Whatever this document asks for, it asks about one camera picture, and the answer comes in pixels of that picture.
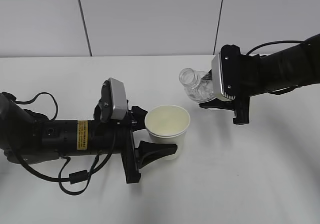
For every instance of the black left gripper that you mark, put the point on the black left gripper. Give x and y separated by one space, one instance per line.
116 137

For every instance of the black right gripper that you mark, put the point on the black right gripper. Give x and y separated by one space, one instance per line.
246 80

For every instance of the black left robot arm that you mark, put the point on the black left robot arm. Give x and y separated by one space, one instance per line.
29 138

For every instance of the clear plastic water bottle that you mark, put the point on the clear plastic water bottle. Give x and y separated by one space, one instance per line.
196 88

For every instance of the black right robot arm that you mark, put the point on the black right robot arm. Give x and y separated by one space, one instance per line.
289 69

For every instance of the white paper cup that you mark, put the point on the white paper cup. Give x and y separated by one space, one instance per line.
168 124

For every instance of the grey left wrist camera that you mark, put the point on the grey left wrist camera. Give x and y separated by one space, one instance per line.
112 104

